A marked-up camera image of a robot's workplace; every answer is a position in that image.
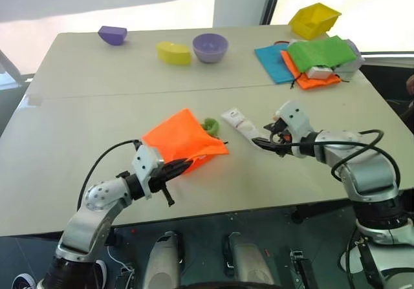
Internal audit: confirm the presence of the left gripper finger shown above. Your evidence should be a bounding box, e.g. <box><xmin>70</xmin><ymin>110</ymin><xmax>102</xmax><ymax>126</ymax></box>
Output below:
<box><xmin>165</xmin><ymin>158</ymin><xmax>195</xmax><ymax>173</ymax></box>
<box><xmin>166</xmin><ymin>166</ymin><xmax>193</xmax><ymax>183</ymax></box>

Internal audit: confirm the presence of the white tube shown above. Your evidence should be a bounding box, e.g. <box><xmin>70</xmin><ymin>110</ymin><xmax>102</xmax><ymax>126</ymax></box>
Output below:
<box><xmin>221</xmin><ymin>108</ymin><xmax>270</xmax><ymax>142</ymax></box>

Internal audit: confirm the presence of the pale grey box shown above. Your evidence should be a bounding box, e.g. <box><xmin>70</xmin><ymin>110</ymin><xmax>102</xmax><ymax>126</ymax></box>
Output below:
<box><xmin>334</xmin><ymin>39</ymin><xmax>366</xmax><ymax>82</ymax></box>

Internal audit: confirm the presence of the small white box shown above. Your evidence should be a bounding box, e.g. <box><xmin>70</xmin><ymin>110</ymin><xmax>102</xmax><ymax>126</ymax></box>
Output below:
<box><xmin>306</xmin><ymin>65</ymin><xmax>334</xmax><ymax>80</ymax></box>

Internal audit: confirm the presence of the grey rounded robot foot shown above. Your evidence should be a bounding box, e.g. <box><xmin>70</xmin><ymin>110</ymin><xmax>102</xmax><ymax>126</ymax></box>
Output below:
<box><xmin>143</xmin><ymin>230</ymin><xmax>186</xmax><ymax>289</ymax></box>
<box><xmin>222</xmin><ymin>231</ymin><xmax>276</xmax><ymax>289</ymax></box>

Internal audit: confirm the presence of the green fabric pouch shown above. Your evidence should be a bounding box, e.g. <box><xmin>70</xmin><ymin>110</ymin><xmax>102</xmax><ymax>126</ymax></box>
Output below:
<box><xmin>287</xmin><ymin>36</ymin><xmax>355</xmax><ymax>72</ymax></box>

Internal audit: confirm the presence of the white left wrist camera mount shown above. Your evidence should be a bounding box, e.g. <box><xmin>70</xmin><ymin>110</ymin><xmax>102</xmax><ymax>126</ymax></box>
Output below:
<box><xmin>131</xmin><ymin>144</ymin><xmax>166</xmax><ymax>200</ymax></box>

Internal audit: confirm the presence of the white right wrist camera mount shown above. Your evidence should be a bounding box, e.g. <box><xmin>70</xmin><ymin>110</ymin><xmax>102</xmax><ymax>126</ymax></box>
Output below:
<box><xmin>274</xmin><ymin>100</ymin><xmax>314</xmax><ymax>138</ymax></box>

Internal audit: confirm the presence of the purple angular bowl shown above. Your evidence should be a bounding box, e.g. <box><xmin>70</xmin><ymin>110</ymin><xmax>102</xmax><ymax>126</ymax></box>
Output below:
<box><xmin>97</xmin><ymin>25</ymin><xmax>128</xmax><ymax>47</ymax></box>

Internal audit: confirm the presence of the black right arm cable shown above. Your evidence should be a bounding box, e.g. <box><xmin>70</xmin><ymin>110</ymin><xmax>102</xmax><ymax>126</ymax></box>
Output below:
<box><xmin>269</xmin><ymin>129</ymin><xmax>402</xmax><ymax>190</ymax></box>

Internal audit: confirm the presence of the orange pouch with black cord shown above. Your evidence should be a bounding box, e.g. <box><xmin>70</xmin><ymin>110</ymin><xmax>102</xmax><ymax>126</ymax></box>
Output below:
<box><xmin>279</xmin><ymin>50</ymin><xmax>343</xmax><ymax>91</ymax></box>

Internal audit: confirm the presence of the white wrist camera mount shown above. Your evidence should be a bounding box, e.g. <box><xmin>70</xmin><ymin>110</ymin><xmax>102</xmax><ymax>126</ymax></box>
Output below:
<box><xmin>274</xmin><ymin>100</ymin><xmax>314</xmax><ymax>138</ymax></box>
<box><xmin>131</xmin><ymin>144</ymin><xmax>166</xmax><ymax>200</ymax></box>

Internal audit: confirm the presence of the blue fabric pouch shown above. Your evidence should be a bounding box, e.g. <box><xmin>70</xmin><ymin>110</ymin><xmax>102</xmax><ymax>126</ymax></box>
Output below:
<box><xmin>254</xmin><ymin>44</ymin><xmax>297</xmax><ymax>85</ymax></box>

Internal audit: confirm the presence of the yellow plastic bin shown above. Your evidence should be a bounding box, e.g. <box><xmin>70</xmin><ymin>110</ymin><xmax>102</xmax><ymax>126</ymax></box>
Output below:
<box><xmin>288</xmin><ymin>2</ymin><xmax>343</xmax><ymax>41</ymax></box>

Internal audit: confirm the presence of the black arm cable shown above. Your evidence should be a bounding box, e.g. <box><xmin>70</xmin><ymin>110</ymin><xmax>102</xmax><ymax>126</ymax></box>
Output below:
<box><xmin>269</xmin><ymin>129</ymin><xmax>402</xmax><ymax>190</ymax></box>
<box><xmin>76</xmin><ymin>139</ymin><xmax>144</xmax><ymax>211</ymax></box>

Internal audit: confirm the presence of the black window frame post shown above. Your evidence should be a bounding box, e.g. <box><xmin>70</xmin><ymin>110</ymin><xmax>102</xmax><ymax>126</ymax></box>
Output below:
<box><xmin>257</xmin><ymin>0</ymin><xmax>283</xmax><ymax>26</ymax></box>

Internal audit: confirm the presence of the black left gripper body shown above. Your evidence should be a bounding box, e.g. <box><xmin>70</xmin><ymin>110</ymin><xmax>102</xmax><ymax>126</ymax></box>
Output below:
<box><xmin>147</xmin><ymin>162</ymin><xmax>177</xmax><ymax>208</ymax></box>

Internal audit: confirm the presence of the orange fabric pouch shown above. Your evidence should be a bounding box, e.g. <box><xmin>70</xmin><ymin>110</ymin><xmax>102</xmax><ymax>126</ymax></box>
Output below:
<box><xmin>140</xmin><ymin>107</ymin><xmax>230</xmax><ymax>176</ymax></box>

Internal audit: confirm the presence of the purple round bowl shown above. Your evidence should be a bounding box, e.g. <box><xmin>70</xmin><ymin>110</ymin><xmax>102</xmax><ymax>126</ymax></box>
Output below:
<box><xmin>191</xmin><ymin>32</ymin><xmax>230</xmax><ymax>64</ymax></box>

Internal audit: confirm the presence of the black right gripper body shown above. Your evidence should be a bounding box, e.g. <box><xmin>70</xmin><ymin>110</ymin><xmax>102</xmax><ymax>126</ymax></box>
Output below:
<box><xmin>269</xmin><ymin>125</ymin><xmax>296</xmax><ymax>156</ymax></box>

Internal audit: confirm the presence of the black table base frame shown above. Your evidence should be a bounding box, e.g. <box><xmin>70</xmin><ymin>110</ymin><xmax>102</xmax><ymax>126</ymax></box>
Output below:
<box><xmin>290</xmin><ymin>203</ymin><xmax>354</xmax><ymax>225</ymax></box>

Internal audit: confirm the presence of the yellow angular bowl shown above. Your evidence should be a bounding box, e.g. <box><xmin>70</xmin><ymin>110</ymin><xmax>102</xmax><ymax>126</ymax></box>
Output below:
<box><xmin>155</xmin><ymin>41</ymin><xmax>192</xmax><ymax>66</ymax></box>

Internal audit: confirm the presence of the green fuzzy object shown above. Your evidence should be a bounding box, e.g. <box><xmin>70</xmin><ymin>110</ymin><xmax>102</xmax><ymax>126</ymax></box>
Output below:
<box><xmin>200</xmin><ymin>117</ymin><xmax>222</xmax><ymax>137</ymax></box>

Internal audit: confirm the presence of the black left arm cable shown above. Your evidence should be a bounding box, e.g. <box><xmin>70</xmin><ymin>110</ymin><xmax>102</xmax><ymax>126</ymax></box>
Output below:
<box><xmin>76</xmin><ymin>139</ymin><xmax>144</xmax><ymax>211</ymax></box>

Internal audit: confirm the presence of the dark sneaker with white sole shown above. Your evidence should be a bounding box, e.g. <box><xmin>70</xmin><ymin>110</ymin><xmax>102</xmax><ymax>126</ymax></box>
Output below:
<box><xmin>12</xmin><ymin>272</ymin><xmax>37</xmax><ymax>289</ymax></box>

